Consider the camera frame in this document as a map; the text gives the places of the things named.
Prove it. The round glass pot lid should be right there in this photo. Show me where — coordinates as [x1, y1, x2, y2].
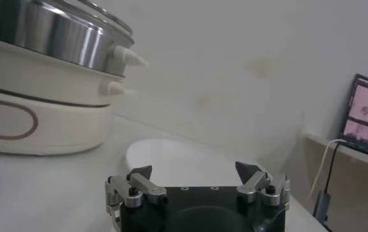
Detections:
[76, 0, 136, 40]

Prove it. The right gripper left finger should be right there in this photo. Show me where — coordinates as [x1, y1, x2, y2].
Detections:
[104, 165, 168, 209]

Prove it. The round white plate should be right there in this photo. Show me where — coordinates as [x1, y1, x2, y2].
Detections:
[125, 138, 244, 189]

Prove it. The white laptop cable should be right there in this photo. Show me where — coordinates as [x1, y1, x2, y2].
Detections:
[308, 138, 348, 198]

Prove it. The cream electric cooking pot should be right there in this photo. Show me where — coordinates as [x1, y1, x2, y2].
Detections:
[0, 36, 137, 156]

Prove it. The black cable with adapter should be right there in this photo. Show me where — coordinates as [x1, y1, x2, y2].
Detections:
[312, 141, 342, 232]

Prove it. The grey laptop with image windows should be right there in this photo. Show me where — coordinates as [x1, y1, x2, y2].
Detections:
[338, 74, 368, 161]

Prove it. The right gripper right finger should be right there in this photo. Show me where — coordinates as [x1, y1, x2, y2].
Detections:
[235, 161, 291, 207]

